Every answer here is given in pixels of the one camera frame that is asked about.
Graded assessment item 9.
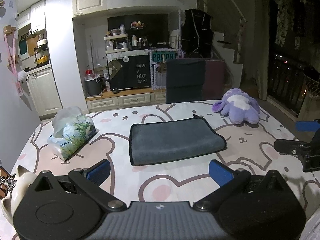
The black have a nice day cloth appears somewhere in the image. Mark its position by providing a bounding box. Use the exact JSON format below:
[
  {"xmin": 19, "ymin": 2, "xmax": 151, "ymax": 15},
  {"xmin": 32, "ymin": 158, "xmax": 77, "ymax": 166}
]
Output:
[{"xmin": 108, "ymin": 55, "xmax": 151, "ymax": 90}]

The white countertop shelf rack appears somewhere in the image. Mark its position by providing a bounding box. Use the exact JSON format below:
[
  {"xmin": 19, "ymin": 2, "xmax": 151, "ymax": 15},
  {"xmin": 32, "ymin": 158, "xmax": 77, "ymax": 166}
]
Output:
[{"xmin": 104, "ymin": 34, "xmax": 129, "ymax": 54}]

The teal poster sign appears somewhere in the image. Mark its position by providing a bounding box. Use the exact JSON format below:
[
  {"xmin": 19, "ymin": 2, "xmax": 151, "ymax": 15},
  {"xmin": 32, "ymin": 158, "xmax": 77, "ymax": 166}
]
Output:
[{"xmin": 149, "ymin": 49, "xmax": 177, "ymax": 90}]

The tissue pack with plastic bag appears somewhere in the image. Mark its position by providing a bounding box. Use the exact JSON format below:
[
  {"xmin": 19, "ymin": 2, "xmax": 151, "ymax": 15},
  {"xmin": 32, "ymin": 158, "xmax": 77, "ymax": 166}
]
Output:
[{"xmin": 47, "ymin": 106, "xmax": 97, "ymax": 161}]

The maroon panel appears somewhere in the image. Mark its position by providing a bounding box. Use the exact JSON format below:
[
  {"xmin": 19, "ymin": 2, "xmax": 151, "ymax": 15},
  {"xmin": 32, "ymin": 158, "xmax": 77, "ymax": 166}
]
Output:
[{"xmin": 202, "ymin": 59, "xmax": 228, "ymax": 100}]

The grey trash bin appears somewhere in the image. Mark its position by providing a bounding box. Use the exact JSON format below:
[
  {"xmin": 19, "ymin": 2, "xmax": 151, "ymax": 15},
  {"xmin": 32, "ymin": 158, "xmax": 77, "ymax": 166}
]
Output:
[{"xmin": 85, "ymin": 76, "xmax": 103, "ymax": 96}]

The white drawer base cabinet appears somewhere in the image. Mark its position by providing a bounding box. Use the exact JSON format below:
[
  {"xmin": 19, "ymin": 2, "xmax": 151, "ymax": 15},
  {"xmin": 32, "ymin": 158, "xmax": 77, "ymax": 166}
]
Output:
[{"xmin": 86, "ymin": 88, "xmax": 165, "ymax": 113}]

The white kitchen cabinet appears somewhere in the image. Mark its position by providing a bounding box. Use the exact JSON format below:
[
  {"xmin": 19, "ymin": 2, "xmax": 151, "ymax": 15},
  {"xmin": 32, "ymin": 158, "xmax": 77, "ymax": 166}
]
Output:
[{"xmin": 27, "ymin": 66, "xmax": 62, "ymax": 116}]

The black hanging garment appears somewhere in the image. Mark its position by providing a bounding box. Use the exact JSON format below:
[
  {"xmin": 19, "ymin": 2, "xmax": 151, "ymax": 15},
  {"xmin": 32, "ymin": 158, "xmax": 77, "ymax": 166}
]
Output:
[{"xmin": 181, "ymin": 9, "xmax": 214, "ymax": 59}]

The purple plush bunny toy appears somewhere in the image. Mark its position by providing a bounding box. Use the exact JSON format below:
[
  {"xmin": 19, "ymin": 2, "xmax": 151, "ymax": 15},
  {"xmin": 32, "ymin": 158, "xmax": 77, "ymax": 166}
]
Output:
[{"xmin": 212, "ymin": 88, "xmax": 260, "ymax": 125}]

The white ceramic cat figurine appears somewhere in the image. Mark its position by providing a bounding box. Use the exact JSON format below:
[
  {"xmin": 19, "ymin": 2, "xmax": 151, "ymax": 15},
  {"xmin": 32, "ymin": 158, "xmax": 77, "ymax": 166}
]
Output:
[{"xmin": 1, "ymin": 165, "xmax": 37, "ymax": 226}]

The dark folded chair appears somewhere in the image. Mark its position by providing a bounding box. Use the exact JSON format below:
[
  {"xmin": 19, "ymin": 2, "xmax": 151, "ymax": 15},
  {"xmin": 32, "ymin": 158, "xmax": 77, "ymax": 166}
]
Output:
[{"xmin": 165, "ymin": 58, "xmax": 206, "ymax": 104}]

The purple and grey towel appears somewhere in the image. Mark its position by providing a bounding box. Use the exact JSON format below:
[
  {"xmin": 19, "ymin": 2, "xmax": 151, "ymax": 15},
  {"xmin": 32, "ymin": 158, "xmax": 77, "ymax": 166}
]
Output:
[{"xmin": 129, "ymin": 115, "xmax": 227, "ymax": 166}]

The bunny pattern table cloth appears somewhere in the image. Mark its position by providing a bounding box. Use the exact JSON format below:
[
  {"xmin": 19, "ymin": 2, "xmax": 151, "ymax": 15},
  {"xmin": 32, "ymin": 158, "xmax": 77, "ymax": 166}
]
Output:
[{"xmin": 1, "ymin": 101, "xmax": 319, "ymax": 239}]

